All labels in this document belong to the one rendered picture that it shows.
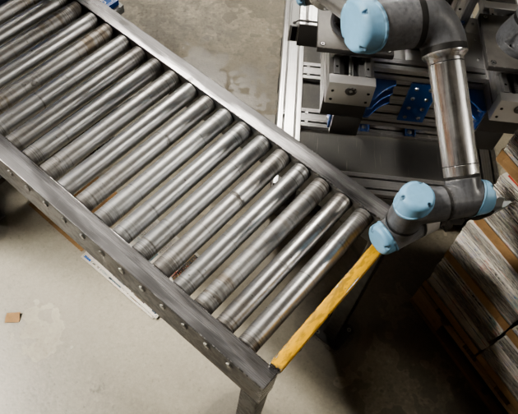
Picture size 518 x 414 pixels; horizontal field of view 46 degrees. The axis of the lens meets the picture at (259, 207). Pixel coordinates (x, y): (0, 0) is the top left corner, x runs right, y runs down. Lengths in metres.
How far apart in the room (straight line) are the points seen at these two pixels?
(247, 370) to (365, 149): 1.28
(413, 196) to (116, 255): 0.66
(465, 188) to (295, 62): 1.39
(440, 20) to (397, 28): 0.09
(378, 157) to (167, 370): 1.09
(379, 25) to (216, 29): 1.80
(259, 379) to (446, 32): 0.81
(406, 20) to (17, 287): 1.62
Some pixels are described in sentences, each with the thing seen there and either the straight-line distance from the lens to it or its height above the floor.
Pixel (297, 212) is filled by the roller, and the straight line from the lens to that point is 1.46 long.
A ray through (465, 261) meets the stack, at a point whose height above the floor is 0.45.
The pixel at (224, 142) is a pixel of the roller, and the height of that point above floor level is 0.80.
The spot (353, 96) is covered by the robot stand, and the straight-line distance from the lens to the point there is 1.81.
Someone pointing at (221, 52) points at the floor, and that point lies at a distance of 2.91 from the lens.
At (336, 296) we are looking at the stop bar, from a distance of 1.35.
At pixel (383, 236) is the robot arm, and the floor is 0.91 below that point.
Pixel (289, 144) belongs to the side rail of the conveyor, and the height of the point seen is 0.80.
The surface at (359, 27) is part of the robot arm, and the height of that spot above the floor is 1.19.
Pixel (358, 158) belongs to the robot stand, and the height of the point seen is 0.21.
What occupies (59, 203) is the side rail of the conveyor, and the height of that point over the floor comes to 0.80.
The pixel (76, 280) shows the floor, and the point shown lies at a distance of 2.29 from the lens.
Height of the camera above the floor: 2.04
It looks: 58 degrees down
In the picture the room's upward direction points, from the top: 8 degrees clockwise
